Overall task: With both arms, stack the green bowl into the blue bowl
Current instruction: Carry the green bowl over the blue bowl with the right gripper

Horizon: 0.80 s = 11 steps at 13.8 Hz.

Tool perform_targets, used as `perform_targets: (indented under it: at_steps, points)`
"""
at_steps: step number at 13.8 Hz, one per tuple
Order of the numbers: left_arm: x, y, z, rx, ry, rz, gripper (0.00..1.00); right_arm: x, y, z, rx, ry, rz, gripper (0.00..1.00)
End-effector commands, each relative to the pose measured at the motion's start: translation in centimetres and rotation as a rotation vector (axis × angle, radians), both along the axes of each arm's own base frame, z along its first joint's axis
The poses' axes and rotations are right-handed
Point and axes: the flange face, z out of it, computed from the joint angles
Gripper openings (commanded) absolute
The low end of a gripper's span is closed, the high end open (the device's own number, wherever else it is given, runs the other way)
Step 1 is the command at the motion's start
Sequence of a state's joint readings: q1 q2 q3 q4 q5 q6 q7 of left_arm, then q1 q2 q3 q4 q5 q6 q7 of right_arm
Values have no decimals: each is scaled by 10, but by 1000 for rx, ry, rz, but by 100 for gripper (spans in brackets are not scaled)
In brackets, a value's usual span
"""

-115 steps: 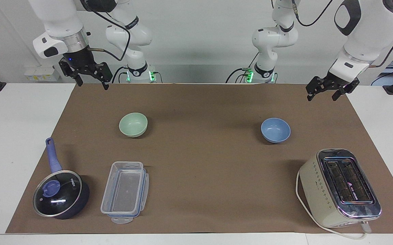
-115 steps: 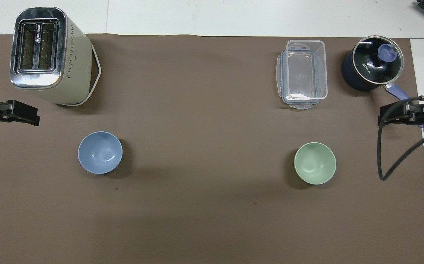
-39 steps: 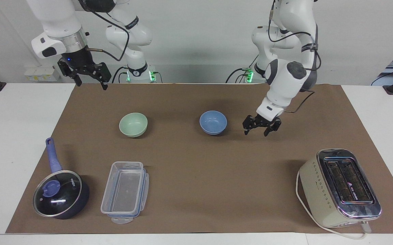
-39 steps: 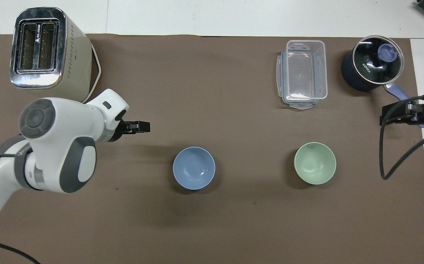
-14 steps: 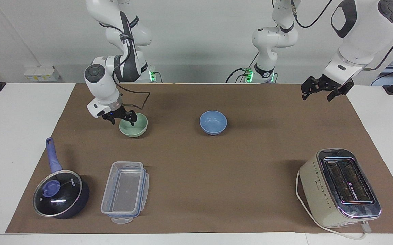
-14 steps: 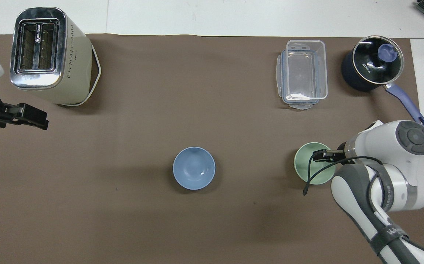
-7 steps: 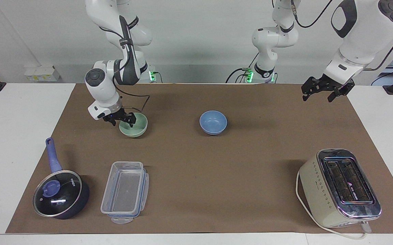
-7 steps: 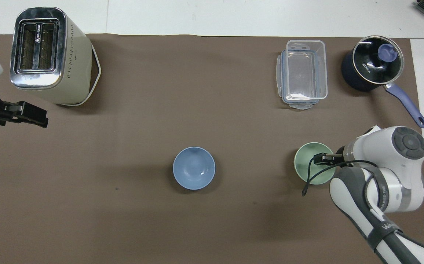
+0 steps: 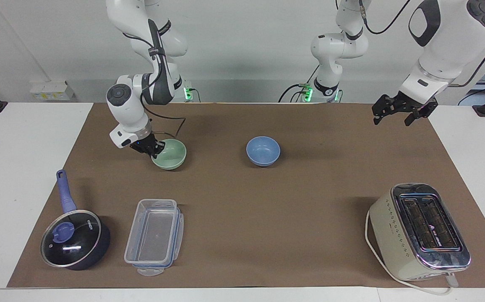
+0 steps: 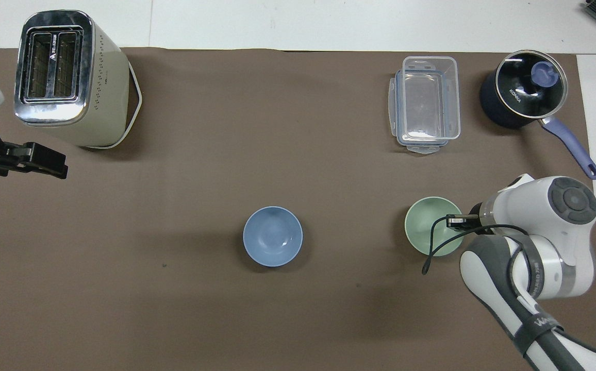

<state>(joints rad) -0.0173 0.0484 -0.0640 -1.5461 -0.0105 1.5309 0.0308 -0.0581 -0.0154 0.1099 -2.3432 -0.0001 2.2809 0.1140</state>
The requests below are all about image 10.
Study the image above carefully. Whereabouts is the dark blue pot purple handle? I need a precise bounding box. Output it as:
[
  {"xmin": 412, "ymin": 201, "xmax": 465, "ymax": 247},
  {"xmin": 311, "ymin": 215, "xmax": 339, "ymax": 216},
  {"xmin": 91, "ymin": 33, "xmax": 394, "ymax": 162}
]
[{"xmin": 479, "ymin": 49, "xmax": 596, "ymax": 180}]

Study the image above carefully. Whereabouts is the black cable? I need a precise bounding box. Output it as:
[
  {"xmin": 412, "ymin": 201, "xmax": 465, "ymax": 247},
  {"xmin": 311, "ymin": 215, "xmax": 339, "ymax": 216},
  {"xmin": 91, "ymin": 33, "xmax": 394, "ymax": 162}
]
[{"xmin": 422, "ymin": 214, "xmax": 532, "ymax": 275}]

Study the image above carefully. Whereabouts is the blue bowl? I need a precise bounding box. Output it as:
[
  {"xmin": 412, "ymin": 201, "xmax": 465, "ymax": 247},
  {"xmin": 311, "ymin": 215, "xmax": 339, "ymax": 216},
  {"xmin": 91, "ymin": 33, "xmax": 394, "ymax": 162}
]
[{"xmin": 242, "ymin": 206, "xmax": 304, "ymax": 268}]

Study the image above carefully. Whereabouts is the cream and chrome toaster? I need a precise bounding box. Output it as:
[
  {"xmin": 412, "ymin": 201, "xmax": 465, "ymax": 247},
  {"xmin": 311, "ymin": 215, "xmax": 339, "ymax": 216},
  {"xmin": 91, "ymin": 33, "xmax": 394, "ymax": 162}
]
[{"xmin": 14, "ymin": 10, "xmax": 143, "ymax": 150}]

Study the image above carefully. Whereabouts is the clear container lid blue seal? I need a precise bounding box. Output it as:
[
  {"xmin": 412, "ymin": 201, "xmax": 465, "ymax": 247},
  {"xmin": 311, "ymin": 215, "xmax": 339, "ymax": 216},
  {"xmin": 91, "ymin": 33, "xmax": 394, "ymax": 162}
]
[{"xmin": 388, "ymin": 69, "xmax": 451, "ymax": 155}]

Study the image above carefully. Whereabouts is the glass pot lid purple knob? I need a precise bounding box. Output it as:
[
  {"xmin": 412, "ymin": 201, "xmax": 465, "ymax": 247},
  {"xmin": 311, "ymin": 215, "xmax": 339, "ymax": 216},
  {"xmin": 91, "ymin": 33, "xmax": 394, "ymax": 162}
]
[{"xmin": 494, "ymin": 49, "xmax": 570, "ymax": 120}]

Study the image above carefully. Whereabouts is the green bowl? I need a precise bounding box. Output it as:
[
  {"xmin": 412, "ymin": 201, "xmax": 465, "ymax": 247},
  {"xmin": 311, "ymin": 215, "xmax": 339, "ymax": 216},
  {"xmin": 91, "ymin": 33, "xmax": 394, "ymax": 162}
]
[{"xmin": 404, "ymin": 196, "xmax": 467, "ymax": 258}]

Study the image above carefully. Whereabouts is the clear plastic food container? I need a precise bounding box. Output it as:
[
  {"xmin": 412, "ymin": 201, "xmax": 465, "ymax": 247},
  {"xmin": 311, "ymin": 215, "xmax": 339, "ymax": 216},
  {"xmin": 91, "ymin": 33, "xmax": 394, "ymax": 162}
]
[{"xmin": 400, "ymin": 56, "xmax": 461, "ymax": 141}]

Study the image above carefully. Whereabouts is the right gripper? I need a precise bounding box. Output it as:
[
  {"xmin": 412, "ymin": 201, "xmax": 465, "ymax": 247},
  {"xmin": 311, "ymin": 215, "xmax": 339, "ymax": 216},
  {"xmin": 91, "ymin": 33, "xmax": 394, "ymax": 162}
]
[{"xmin": 446, "ymin": 203, "xmax": 484, "ymax": 233}]

